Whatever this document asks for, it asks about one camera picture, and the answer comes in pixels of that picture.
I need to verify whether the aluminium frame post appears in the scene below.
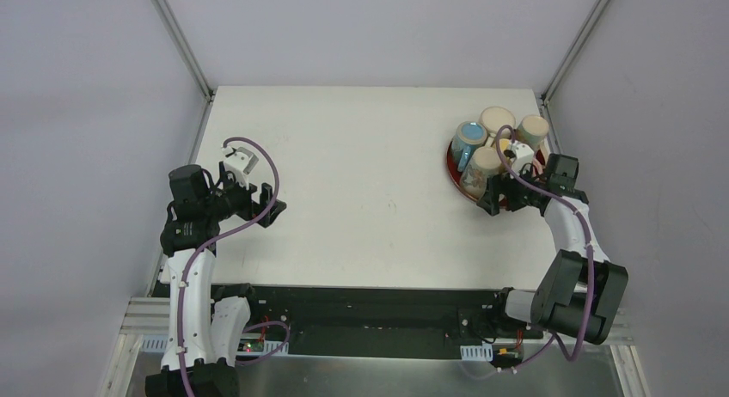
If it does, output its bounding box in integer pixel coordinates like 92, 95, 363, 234
540, 0, 613, 107
151, 0, 215, 102

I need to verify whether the left white cable duct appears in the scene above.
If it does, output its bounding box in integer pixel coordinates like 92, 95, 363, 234
140, 333, 282, 357

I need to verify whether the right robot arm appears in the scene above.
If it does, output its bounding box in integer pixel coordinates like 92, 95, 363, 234
477, 154, 628, 345

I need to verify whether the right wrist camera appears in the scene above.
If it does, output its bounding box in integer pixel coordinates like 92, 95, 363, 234
499, 139, 535, 174

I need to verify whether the cream floral mug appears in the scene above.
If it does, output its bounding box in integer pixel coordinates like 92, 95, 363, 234
459, 146, 505, 200

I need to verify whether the blue mug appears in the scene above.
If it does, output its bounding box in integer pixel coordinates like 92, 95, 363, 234
450, 121, 487, 173

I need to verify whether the right white cable duct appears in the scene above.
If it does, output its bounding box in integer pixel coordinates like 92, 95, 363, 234
459, 343, 493, 362

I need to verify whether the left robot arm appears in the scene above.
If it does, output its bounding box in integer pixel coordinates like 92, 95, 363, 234
144, 164, 286, 396

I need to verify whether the red round tray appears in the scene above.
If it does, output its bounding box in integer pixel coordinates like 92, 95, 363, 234
445, 141, 548, 206

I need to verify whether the white cable duct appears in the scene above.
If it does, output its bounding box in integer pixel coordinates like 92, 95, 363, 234
140, 333, 282, 357
459, 343, 493, 362

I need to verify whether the cream green mug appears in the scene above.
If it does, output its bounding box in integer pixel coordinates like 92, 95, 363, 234
516, 114, 550, 151

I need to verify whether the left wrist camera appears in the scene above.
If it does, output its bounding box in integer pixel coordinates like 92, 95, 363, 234
221, 145, 259, 189

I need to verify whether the pink mug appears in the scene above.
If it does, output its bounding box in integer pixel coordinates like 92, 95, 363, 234
530, 158, 545, 182

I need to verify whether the left aluminium frame post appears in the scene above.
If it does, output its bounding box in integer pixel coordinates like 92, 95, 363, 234
151, 0, 215, 102

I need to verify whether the right aluminium frame post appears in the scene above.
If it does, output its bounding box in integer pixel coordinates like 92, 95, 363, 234
540, 0, 613, 107

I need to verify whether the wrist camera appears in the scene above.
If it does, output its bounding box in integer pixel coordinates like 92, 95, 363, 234
221, 145, 259, 189
499, 139, 535, 174

